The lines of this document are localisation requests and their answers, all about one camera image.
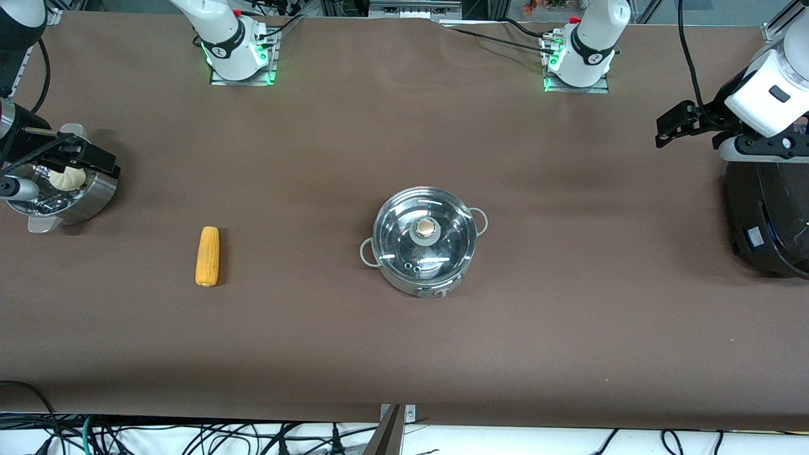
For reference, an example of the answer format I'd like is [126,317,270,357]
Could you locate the yellow corn cob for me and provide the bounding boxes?
[195,226,221,288]

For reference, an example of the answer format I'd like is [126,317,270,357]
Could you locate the glass pot lid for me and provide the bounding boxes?
[373,187,478,282]

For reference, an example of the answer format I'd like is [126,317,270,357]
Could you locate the steel steamer pot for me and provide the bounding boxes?
[3,123,120,234]

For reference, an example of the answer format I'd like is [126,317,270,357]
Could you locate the white steamed bun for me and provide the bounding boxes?
[49,166,88,192]

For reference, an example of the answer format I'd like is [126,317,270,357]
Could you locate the aluminium corner profile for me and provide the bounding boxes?
[761,0,799,43]

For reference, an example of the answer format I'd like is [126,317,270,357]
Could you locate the black rice cooker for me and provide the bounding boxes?
[725,159,809,280]

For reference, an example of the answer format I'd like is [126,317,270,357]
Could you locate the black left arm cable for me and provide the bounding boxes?
[677,0,729,128]

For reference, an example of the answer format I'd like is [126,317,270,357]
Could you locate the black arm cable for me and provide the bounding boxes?
[677,0,729,128]
[28,37,52,118]

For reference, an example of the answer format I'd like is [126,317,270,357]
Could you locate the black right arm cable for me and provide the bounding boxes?
[28,37,52,118]

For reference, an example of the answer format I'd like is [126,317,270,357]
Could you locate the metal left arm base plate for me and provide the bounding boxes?
[540,35,611,95]

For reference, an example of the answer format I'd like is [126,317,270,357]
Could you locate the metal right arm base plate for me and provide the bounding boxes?
[209,28,279,87]

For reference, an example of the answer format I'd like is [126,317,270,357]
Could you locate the short black base cable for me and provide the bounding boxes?
[498,17,552,40]

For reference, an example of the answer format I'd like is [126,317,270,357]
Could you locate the long black base cable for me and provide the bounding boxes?
[441,25,557,58]

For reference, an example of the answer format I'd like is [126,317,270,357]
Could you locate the black right base cables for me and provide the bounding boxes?
[252,8,305,44]

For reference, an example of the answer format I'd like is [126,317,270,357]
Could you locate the black looped floor cable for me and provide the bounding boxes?
[0,379,61,455]

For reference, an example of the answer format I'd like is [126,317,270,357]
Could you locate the green floor cable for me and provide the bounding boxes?
[78,414,97,455]

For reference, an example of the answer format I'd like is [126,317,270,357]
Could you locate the steel pot with handles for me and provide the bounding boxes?
[360,186,489,299]

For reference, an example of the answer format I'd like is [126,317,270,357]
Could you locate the aluminium frame bar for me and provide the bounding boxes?
[368,0,464,21]

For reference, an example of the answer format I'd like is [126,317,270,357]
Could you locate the small metal bracket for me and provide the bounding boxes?
[379,403,417,455]

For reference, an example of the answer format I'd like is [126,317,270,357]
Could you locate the dark wedge post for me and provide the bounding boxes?
[363,404,405,455]

